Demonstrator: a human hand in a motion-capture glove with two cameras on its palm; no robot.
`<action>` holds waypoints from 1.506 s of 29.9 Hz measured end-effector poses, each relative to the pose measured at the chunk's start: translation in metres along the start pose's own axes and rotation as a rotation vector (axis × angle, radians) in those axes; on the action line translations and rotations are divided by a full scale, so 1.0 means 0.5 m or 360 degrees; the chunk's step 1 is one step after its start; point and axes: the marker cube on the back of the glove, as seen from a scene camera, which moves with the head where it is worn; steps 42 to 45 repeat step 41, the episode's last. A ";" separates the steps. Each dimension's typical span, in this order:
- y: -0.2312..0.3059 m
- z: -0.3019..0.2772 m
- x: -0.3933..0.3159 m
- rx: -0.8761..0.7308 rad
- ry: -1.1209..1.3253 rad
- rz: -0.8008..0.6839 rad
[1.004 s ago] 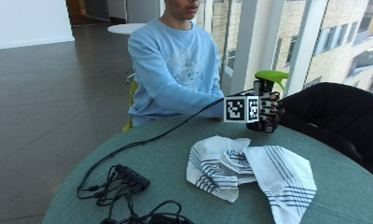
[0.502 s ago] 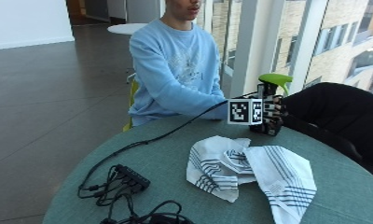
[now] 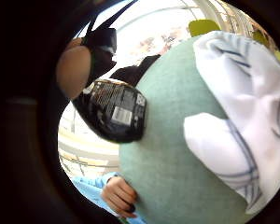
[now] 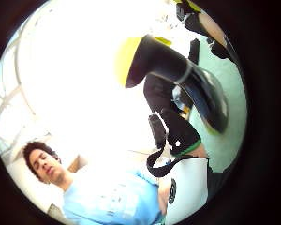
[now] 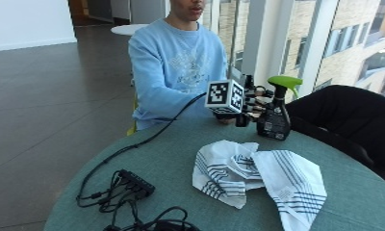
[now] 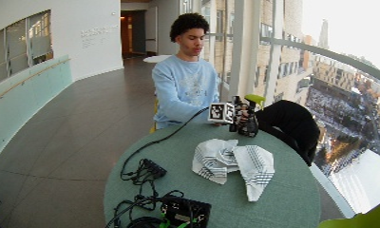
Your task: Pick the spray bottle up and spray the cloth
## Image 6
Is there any lime green chair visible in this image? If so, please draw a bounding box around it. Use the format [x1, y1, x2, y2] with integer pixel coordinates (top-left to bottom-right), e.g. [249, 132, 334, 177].
[242, 93, 266, 111]
[315, 196, 380, 228]

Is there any white cube with black markers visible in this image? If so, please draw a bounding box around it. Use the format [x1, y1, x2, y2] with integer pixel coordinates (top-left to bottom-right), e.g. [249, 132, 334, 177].
[206, 102, 237, 125]

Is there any black jacket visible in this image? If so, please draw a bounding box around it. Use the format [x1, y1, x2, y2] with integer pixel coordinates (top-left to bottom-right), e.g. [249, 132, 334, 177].
[254, 100, 321, 167]

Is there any the person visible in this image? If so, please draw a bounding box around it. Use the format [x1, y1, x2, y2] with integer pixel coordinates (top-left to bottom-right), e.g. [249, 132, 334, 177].
[150, 12, 225, 131]

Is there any white striped cloth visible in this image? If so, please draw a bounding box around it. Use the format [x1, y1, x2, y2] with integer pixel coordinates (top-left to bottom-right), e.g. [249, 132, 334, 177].
[190, 138, 275, 202]

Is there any yellow chair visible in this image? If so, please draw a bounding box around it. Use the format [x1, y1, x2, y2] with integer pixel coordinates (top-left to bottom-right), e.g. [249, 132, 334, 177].
[148, 98, 160, 134]

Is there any white round table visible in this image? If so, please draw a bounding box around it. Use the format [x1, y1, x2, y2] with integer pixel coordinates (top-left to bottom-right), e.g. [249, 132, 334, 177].
[141, 54, 173, 64]

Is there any grey window railing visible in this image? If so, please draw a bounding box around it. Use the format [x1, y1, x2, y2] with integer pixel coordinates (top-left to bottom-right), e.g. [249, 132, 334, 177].
[258, 36, 380, 88]

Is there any small black hub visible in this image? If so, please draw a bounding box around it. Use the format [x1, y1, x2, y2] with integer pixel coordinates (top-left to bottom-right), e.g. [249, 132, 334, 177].
[137, 158, 168, 182]

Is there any black electronics box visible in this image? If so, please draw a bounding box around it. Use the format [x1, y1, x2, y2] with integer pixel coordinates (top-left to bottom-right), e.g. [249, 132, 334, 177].
[158, 195, 213, 228]

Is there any interior glass window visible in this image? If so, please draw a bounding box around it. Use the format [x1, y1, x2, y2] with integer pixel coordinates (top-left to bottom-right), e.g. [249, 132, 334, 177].
[0, 9, 54, 89]

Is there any long black glove cable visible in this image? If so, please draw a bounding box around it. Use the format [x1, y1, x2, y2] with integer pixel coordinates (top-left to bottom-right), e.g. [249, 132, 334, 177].
[118, 106, 210, 182]

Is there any bundle of black cables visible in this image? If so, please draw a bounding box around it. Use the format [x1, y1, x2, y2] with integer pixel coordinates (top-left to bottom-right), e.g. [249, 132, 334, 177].
[105, 189, 185, 228]

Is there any green cable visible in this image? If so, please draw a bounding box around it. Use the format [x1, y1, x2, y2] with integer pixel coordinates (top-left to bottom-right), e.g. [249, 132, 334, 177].
[157, 211, 200, 228]

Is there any wooden wall handrail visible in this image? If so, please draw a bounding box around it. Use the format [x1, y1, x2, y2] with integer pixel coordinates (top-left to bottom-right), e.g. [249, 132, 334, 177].
[0, 57, 72, 107]

